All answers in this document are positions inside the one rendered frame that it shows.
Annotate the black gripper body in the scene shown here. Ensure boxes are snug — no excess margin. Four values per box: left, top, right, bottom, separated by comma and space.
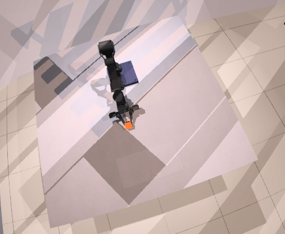
109, 99, 139, 118

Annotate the orange block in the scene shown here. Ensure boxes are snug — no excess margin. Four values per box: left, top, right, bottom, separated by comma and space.
124, 121, 132, 129

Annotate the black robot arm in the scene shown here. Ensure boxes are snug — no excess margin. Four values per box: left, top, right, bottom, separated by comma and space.
97, 40, 129, 114

